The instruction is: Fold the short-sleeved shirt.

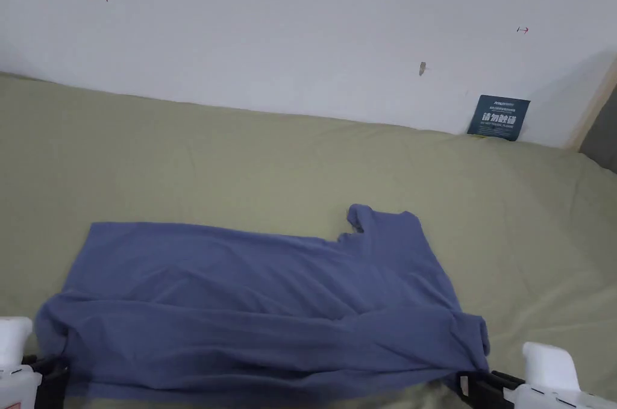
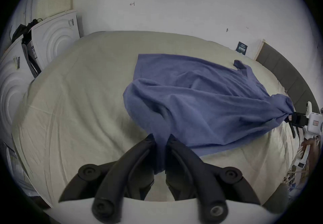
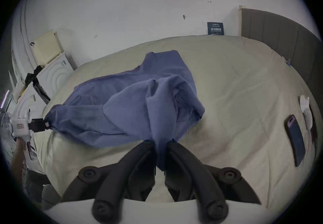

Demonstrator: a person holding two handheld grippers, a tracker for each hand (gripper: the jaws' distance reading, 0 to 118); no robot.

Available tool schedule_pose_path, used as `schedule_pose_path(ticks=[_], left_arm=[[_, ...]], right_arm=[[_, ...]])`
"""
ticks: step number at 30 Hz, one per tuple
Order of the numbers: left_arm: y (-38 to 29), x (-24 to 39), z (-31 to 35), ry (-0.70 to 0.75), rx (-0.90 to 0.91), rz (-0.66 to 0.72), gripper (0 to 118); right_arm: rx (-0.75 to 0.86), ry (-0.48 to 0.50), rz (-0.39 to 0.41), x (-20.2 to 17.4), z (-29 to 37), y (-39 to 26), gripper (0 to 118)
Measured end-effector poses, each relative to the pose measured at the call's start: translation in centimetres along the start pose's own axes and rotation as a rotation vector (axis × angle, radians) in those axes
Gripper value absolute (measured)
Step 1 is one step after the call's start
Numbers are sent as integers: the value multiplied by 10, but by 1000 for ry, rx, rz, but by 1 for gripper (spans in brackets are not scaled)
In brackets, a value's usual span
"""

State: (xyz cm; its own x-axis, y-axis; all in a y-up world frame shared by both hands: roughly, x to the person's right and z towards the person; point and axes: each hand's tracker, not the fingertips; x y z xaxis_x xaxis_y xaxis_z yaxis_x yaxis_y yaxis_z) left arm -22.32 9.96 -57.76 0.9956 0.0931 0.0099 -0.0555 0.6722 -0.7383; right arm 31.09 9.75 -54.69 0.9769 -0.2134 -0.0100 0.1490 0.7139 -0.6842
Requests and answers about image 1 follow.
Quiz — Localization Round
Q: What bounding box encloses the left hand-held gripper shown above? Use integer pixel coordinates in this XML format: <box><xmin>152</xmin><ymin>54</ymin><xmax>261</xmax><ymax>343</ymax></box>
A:
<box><xmin>0</xmin><ymin>316</ymin><xmax>69</xmax><ymax>409</ymax></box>

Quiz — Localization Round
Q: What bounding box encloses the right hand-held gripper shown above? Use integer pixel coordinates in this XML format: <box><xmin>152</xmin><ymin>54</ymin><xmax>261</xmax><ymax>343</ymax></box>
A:
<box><xmin>455</xmin><ymin>341</ymin><xmax>617</xmax><ymax>409</ymax></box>

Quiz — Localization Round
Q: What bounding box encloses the blue shirt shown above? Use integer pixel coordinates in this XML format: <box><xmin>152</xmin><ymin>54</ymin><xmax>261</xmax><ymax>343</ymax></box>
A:
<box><xmin>33</xmin><ymin>204</ymin><xmax>492</xmax><ymax>401</ymax></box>

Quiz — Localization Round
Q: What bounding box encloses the bed with pale green sheet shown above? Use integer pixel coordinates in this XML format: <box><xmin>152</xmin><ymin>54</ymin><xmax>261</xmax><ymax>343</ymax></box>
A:
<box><xmin>0</xmin><ymin>71</ymin><xmax>617</xmax><ymax>409</ymax></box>

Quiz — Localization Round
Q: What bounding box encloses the dark blue sign card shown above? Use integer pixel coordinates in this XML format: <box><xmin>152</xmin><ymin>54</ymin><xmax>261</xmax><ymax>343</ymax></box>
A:
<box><xmin>466</xmin><ymin>95</ymin><xmax>531</xmax><ymax>142</ymax></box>

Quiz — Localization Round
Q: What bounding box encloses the grey padded headboard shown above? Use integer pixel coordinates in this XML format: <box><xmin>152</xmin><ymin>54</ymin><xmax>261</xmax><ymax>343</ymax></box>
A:
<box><xmin>563</xmin><ymin>49</ymin><xmax>617</xmax><ymax>170</ymax></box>

